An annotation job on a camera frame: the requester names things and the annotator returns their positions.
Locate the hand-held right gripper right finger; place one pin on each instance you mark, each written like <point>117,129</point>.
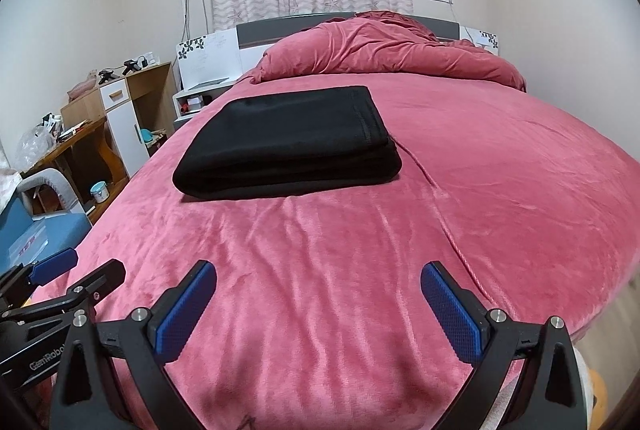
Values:
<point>450,315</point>

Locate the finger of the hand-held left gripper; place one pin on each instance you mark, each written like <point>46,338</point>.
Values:
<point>100,280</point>
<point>55,262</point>

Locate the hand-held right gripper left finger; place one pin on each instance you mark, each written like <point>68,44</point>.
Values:
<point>185,315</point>

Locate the black pants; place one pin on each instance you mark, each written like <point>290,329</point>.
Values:
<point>290,145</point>

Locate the blue chair seat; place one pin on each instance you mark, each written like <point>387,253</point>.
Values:
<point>45,232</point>

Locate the white chair back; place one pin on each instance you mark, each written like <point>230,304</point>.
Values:
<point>50,180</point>

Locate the white cup with teal rim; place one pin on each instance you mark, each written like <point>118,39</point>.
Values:
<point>98,191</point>

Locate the white patterned cloth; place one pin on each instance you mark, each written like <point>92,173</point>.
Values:
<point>6,175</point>

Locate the pink bed sheet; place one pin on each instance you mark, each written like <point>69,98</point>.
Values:
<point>350,250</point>

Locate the clear plastic bag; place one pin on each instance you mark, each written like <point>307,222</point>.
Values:
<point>32,144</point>

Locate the white and yellow object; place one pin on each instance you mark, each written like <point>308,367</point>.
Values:
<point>590,380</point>

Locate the wooden desk with white cabinet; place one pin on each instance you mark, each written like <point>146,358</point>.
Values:
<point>120,120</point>

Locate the pink bag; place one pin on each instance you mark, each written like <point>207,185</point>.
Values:
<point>82,88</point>

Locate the small red item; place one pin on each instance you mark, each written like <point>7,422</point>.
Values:
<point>186,107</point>

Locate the black desk device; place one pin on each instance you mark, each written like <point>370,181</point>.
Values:
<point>134,65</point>
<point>107,76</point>

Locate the white nightstand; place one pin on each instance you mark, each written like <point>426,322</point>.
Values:
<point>205,90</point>

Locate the pink duvet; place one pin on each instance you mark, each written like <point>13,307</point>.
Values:
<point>375,45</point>

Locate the grey and white headboard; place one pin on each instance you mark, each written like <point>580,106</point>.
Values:
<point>255,33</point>

